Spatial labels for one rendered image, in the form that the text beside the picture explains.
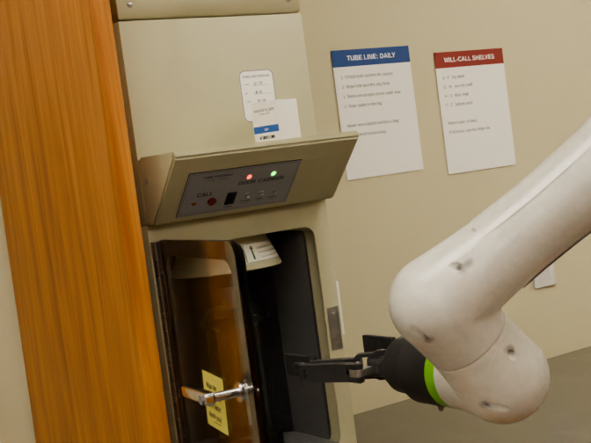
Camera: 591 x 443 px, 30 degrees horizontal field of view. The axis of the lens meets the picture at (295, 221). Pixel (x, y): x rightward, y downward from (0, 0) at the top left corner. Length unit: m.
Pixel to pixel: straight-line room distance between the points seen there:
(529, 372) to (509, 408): 0.05
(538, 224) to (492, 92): 1.44
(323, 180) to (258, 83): 0.18
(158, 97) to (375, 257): 0.87
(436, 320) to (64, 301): 0.73
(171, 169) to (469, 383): 0.53
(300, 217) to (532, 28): 1.15
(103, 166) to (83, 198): 0.10
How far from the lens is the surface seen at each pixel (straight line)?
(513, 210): 1.21
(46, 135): 1.72
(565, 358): 2.67
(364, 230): 2.36
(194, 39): 1.69
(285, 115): 1.65
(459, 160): 2.54
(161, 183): 1.56
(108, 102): 1.52
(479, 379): 1.25
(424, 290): 1.20
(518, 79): 2.69
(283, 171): 1.65
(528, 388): 1.27
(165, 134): 1.65
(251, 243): 1.74
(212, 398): 1.37
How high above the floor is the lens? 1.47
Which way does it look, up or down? 3 degrees down
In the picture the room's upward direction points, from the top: 8 degrees counter-clockwise
